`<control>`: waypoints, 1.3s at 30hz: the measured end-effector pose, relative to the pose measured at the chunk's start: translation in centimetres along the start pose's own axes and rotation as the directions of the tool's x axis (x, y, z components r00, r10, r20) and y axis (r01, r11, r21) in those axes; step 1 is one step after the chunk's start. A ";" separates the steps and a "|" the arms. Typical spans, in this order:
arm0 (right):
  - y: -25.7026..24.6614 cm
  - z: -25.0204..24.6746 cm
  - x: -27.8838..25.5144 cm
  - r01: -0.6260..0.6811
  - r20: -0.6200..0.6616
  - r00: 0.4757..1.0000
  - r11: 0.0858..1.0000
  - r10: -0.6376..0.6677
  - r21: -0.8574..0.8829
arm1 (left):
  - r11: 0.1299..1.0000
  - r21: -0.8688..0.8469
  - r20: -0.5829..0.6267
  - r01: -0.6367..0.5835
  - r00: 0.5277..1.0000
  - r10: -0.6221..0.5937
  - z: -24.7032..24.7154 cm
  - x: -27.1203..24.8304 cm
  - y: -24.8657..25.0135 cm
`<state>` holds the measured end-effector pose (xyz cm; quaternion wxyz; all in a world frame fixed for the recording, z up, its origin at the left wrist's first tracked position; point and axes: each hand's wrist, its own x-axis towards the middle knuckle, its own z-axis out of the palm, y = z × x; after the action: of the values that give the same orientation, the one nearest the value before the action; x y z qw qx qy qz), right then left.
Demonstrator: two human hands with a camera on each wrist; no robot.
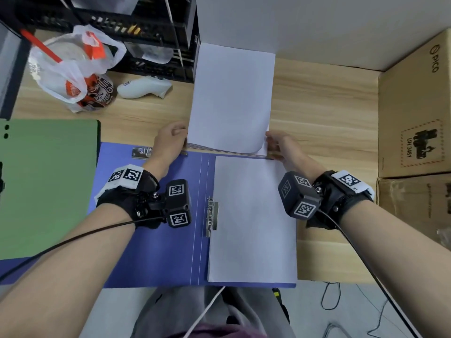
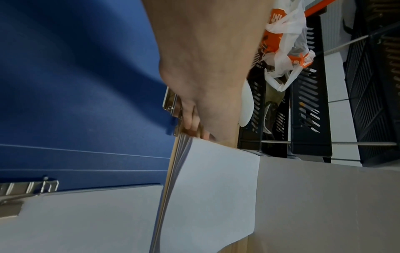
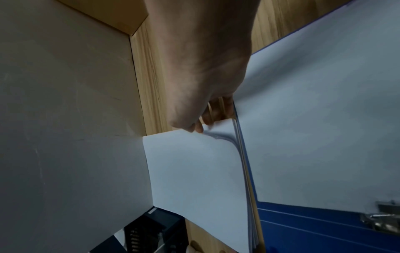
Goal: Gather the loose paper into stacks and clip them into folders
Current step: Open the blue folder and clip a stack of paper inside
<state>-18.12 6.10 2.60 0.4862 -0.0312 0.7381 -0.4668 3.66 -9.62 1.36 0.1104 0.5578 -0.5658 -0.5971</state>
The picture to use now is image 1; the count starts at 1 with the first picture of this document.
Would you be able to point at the person's left hand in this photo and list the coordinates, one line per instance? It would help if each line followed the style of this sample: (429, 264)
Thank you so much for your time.
(167, 147)

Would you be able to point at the person's right hand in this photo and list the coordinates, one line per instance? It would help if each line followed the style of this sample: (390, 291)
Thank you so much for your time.
(296, 158)

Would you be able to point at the squared stack of white papers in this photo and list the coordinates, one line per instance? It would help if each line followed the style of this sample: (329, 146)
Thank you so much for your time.
(232, 98)

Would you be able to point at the sheet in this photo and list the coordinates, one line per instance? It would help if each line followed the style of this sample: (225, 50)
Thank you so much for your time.
(253, 235)

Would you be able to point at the green folder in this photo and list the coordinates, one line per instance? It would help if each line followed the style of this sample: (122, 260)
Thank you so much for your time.
(45, 190)

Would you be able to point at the person's right forearm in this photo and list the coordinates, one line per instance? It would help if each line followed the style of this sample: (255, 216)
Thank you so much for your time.
(398, 264)

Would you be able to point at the person's left forearm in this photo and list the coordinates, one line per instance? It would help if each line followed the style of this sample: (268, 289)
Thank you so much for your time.
(70, 278)

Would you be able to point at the white handheld controller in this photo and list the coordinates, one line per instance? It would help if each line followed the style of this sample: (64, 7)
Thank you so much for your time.
(141, 87)

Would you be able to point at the printed drink cup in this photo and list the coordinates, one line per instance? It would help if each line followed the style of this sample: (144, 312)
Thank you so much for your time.
(100, 93)

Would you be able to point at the brown labelled cardboard box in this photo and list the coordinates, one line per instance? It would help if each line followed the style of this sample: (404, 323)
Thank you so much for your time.
(412, 119)

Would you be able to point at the flat printed cardboard box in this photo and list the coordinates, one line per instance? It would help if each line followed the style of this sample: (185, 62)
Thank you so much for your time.
(412, 207)

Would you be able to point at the drink cup in plastic bag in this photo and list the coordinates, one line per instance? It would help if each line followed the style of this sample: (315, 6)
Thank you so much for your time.
(60, 77)

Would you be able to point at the black stacked file tray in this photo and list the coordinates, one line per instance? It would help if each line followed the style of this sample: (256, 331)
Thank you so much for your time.
(148, 17)

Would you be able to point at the grey trousers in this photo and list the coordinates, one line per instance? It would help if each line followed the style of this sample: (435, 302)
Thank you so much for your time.
(169, 309)

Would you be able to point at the red drinking straw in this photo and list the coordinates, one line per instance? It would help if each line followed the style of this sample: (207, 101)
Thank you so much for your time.
(40, 45)

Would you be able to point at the clear plastic bag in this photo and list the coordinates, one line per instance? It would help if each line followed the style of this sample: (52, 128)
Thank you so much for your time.
(444, 237)

